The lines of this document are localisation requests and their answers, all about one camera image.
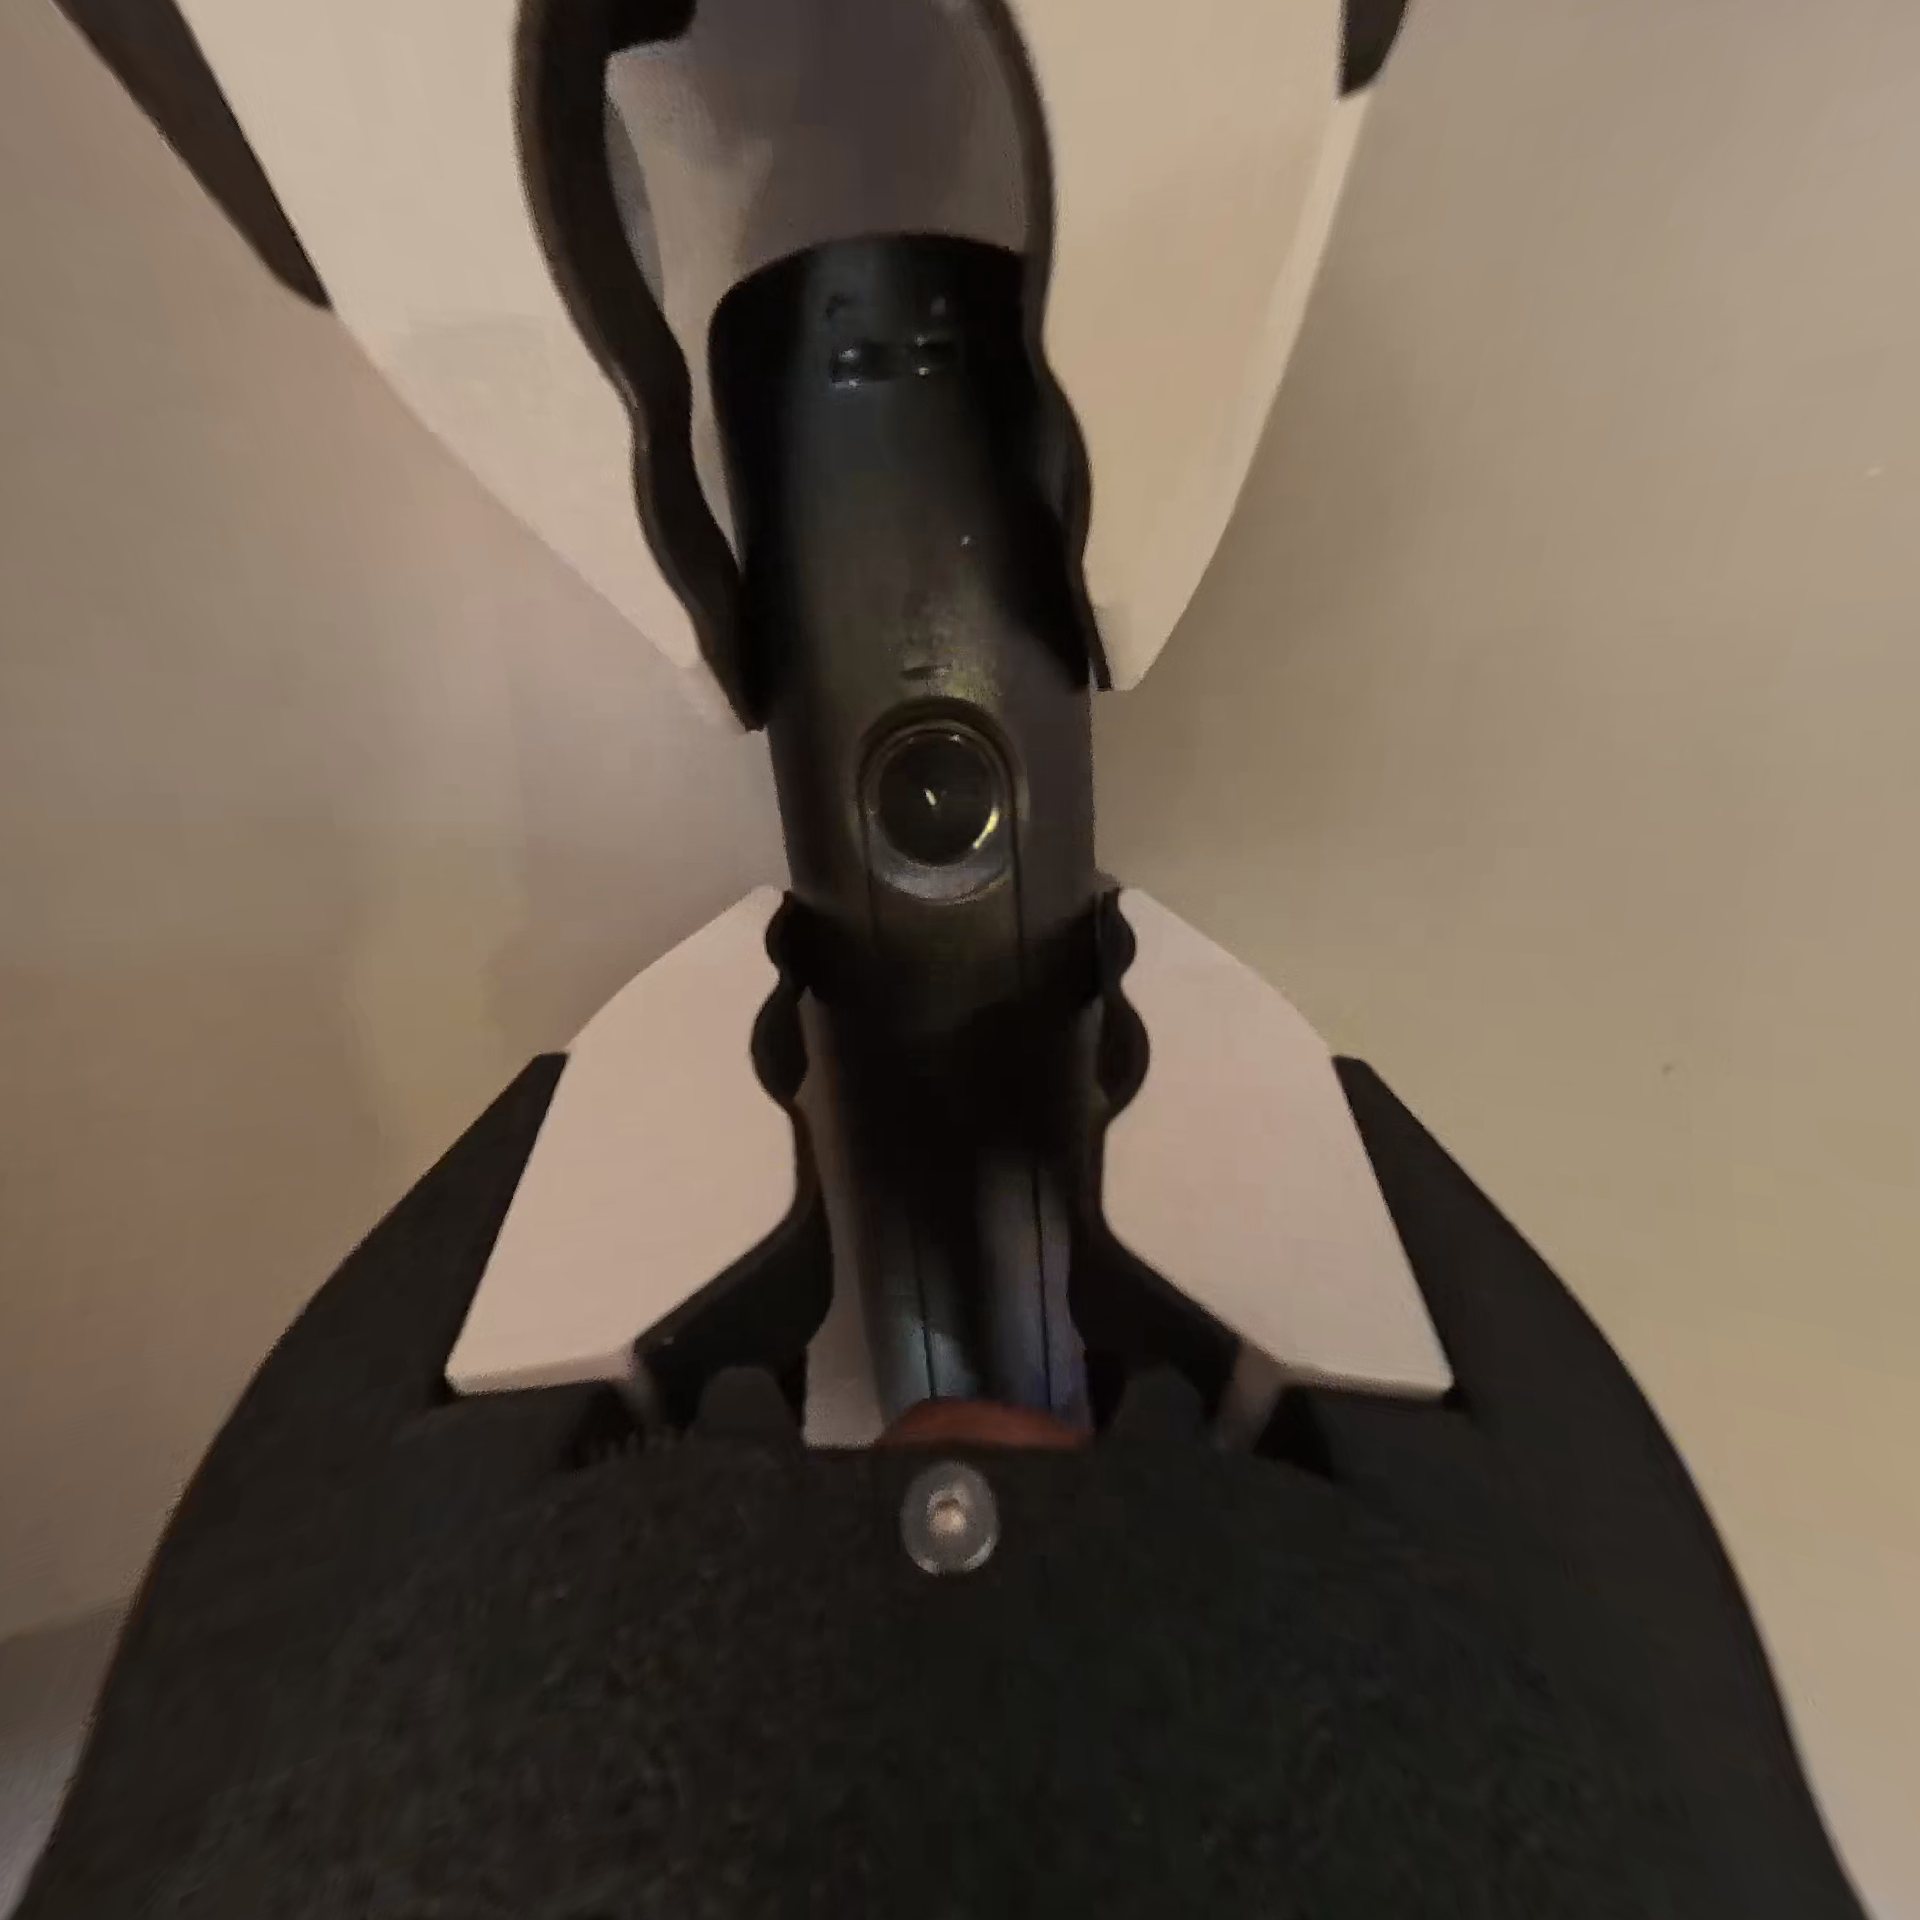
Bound grey desk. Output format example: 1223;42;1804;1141
0;0;1920;1876

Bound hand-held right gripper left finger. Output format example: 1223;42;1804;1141
442;885;834;1420

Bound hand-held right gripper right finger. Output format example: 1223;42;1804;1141
1088;887;1457;1420

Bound black remote control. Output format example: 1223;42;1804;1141
705;232;1121;1445

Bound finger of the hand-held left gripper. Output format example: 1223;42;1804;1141
188;0;770;735
960;0;1362;695

